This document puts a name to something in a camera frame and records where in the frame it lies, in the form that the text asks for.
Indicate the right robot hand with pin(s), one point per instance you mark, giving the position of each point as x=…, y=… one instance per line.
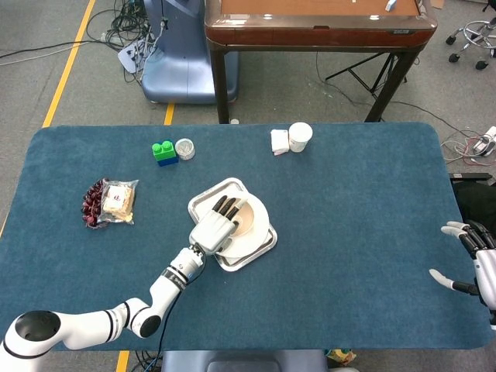
x=486, y=271

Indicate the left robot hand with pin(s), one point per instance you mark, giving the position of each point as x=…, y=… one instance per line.
x=209, y=232

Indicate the beige bowl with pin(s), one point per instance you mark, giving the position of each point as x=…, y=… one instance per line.
x=246, y=221

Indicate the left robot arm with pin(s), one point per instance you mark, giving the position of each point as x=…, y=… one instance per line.
x=77, y=329

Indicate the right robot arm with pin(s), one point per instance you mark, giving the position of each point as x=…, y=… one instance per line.
x=493, y=319

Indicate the metal tray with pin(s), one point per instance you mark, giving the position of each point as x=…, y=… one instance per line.
x=201, y=201

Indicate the white round plate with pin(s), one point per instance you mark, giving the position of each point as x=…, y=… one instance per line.
x=255, y=236

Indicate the black bag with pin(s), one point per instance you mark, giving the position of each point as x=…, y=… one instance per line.
x=478, y=201

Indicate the blue toy brick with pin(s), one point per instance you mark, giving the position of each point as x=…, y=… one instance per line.
x=168, y=160

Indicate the clear round toothpick jar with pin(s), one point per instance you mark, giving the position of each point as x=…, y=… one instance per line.
x=184, y=149

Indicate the green toy brick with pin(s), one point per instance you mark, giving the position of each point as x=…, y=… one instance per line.
x=162, y=150

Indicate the bagged bread snack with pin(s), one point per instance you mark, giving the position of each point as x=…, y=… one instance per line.
x=118, y=201

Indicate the white tissue pack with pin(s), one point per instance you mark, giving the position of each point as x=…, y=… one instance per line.
x=280, y=142

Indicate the blue table mat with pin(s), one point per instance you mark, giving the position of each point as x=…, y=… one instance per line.
x=329, y=240

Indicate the red grape bunch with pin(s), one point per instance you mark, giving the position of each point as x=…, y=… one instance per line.
x=92, y=203

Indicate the white paper cup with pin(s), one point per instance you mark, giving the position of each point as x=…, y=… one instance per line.
x=299, y=138

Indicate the white power strip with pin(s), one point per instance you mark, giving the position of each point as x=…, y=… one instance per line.
x=129, y=57
x=486, y=140

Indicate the grey robot torso base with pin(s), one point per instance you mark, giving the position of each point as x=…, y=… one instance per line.
x=244, y=360

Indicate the colourful patterned cloth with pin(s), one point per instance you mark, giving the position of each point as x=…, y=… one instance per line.
x=341, y=356

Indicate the blue machine base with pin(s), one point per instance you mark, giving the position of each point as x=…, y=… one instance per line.
x=182, y=58

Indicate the black tripod stand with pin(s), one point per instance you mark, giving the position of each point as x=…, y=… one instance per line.
x=362, y=75

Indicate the brown mahjong table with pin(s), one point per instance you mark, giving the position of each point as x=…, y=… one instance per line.
x=317, y=33

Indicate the office chair wheel base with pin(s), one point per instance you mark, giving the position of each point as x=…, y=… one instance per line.
x=474, y=38

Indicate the blue white mahjong tile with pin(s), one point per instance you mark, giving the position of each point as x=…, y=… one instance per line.
x=390, y=4

